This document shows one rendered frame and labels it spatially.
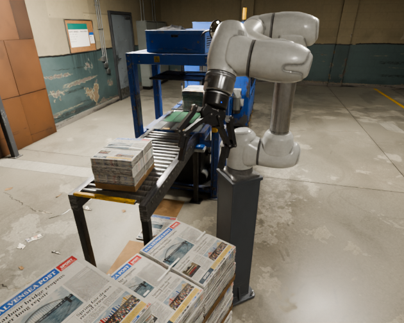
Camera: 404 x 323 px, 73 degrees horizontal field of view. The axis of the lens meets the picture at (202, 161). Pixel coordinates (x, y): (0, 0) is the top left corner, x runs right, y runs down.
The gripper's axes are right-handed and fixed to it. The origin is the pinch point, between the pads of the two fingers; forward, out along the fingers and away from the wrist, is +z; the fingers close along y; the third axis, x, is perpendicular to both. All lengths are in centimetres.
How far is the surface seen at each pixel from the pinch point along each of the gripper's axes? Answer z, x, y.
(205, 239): 39, -44, -34
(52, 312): 50, -9, 31
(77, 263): 43, -23, 25
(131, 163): 12, -99, -3
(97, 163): 18, -113, 15
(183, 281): 51, -27, -18
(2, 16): -134, -425, 145
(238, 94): -118, -331, -209
